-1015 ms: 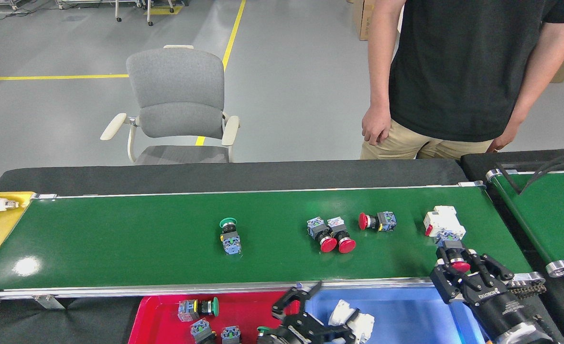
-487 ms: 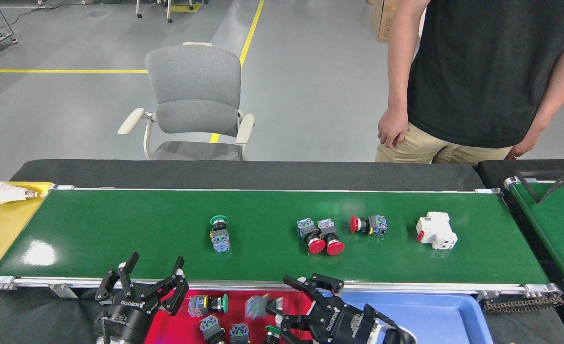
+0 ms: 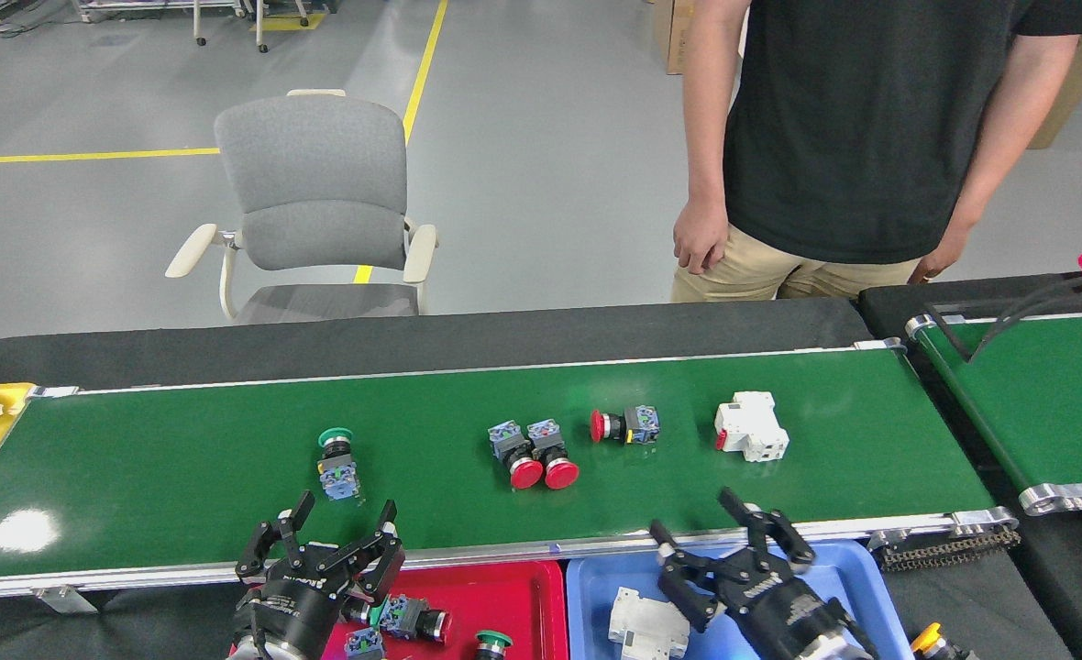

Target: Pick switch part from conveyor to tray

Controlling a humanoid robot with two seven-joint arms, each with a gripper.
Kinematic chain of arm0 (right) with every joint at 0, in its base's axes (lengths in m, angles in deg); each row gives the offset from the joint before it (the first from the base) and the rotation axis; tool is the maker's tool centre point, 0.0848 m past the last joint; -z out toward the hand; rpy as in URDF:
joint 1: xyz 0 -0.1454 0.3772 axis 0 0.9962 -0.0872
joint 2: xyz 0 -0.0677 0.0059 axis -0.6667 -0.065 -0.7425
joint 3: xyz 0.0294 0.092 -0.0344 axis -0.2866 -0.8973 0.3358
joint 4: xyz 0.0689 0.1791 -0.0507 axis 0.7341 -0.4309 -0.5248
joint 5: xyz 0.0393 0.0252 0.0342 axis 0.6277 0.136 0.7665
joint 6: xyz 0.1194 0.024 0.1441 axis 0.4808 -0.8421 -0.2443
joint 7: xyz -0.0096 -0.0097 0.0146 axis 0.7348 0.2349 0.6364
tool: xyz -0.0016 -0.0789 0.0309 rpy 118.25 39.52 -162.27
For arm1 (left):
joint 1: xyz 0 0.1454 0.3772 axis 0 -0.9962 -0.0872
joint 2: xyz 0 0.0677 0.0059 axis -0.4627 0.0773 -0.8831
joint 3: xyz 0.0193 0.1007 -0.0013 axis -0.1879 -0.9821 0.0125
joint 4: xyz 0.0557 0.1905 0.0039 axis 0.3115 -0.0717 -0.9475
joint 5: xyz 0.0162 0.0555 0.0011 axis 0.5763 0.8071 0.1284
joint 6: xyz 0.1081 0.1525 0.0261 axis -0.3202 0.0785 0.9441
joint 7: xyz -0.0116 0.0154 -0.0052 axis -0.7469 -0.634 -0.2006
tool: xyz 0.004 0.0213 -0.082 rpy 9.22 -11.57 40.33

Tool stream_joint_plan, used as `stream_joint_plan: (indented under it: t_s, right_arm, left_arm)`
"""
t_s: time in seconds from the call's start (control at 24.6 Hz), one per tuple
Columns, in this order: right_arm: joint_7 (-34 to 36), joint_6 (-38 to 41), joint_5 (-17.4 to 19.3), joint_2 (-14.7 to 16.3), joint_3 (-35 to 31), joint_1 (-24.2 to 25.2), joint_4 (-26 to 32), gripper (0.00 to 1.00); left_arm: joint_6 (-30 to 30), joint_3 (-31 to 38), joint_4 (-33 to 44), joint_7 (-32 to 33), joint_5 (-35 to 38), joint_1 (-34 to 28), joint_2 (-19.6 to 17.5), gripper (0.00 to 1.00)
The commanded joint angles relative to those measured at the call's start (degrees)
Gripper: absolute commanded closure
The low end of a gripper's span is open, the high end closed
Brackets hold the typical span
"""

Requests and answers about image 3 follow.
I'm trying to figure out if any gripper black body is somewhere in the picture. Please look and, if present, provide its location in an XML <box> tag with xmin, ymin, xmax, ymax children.
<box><xmin>238</xmin><ymin>545</ymin><xmax>359</xmax><ymax>660</ymax></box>
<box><xmin>720</xmin><ymin>550</ymin><xmax>835</xmax><ymax>660</ymax></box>

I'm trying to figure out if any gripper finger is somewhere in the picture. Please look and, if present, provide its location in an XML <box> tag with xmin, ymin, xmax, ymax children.
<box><xmin>653</xmin><ymin>521</ymin><xmax>734</xmax><ymax>633</ymax></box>
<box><xmin>344</xmin><ymin>500</ymin><xmax>406</xmax><ymax>604</ymax></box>
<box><xmin>723</xmin><ymin>488</ymin><xmax>817</xmax><ymax>569</ymax></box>
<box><xmin>236</xmin><ymin>491</ymin><xmax>315</xmax><ymax>578</ymax></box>

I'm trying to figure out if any red mushroom push button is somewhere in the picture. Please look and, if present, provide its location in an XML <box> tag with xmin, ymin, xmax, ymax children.
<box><xmin>526</xmin><ymin>418</ymin><xmax>580</xmax><ymax>490</ymax></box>
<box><xmin>381</xmin><ymin>594</ymin><xmax>453</xmax><ymax>644</ymax></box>
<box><xmin>488</xmin><ymin>420</ymin><xmax>545</xmax><ymax>490</ymax></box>

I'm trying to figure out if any white circuit breaker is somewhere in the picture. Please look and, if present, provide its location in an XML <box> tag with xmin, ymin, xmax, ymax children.
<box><xmin>713</xmin><ymin>391</ymin><xmax>790</xmax><ymax>463</ymax></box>
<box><xmin>608</xmin><ymin>587</ymin><xmax>690</xmax><ymax>660</ymax></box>

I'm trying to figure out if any blue plastic tray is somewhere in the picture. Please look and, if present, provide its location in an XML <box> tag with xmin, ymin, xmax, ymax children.
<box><xmin>566</xmin><ymin>539</ymin><xmax>892</xmax><ymax>660</ymax></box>

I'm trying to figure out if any long green conveyor belt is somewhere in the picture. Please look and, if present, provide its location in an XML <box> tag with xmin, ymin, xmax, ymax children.
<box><xmin>0</xmin><ymin>337</ymin><xmax>1023</xmax><ymax>611</ymax></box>

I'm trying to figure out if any red plastic tray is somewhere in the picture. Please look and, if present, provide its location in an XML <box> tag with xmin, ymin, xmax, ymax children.
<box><xmin>229</xmin><ymin>561</ymin><xmax>569</xmax><ymax>660</ymax></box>

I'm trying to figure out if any short green conveyor belt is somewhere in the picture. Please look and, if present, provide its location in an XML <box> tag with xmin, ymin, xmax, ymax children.
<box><xmin>905</xmin><ymin>298</ymin><xmax>1082</xmax><ymax>516</ymax></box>

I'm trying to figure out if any person's right hand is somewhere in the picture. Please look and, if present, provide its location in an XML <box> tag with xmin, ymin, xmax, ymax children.
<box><xmin>672</xmin><ymin>200</ymin><xmax>730</xmax><ymax>274</ymax></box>

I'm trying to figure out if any person's left hand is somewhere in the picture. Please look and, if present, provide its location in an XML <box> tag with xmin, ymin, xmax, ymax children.
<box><xmin>910</xmin><ymin>229</ymin><xmax>968</xmax><ymax>282</ymax></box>

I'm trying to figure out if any grey office chair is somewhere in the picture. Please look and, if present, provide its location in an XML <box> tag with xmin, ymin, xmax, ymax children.
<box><xmin>165</xmin><ymin>89</ymin><xmax>439</xmax><ymax>325</ymax></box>

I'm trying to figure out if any person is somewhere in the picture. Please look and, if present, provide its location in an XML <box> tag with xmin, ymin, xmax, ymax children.
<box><xmin>669</xmin><ymin>0</ymin><xmax>1082</xmax><ymax>303</ymax></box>

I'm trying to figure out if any white wheeled rack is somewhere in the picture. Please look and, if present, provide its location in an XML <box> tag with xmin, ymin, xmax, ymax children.
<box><xmin>252</xmin><ymin>0</ymin><xmax>331</xmax><ymax>53</ymax></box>
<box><xmin>73</xmin><ymin>0</ymin><xmax>253</xmax><ymax>47</ymax></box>

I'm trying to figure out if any potted plant tan pot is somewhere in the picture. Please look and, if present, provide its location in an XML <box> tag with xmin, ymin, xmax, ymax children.
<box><xmin>1027</xmin><ymin>32</ymin><xmax>1082</xmax><ymax>150</ymax></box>

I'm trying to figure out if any black drive chain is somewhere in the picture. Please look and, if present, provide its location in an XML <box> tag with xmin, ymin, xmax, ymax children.
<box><xmin>871</xmin><ymin>527</ymin><xmax>1023</xmax><ymax>571</ymax></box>

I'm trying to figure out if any black triangular guide frame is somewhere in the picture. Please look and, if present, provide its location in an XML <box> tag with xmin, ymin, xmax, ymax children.
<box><xmin>924</xmin><ymin>298</ymin><xmax>1082</xmax><ymax>363</ymax></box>

